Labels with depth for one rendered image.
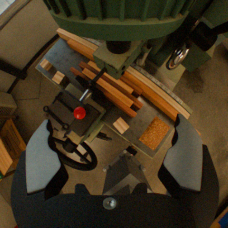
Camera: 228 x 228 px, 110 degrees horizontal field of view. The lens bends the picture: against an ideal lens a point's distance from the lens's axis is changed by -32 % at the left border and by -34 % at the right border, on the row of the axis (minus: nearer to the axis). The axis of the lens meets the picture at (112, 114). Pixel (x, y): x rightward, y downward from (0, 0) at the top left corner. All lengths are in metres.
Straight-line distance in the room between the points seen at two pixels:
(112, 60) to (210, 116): 1.69
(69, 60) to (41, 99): 1.19
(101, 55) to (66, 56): 0.26
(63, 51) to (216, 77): 2.01
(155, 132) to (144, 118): 0.06
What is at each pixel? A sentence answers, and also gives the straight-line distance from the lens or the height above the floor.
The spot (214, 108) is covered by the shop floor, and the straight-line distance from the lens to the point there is 1.91.
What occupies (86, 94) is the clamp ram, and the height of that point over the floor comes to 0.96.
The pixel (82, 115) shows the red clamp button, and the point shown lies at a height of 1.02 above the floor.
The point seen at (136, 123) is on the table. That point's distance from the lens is 0.40.
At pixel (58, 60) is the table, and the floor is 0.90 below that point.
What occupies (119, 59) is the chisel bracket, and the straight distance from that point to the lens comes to 0.25.
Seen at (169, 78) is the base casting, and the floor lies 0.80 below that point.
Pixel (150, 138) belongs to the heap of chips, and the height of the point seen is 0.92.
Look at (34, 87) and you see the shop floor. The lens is 1.75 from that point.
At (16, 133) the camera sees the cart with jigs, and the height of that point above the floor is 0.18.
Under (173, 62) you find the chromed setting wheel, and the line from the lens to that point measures 0.32.
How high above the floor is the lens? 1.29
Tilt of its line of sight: 87 degrees down
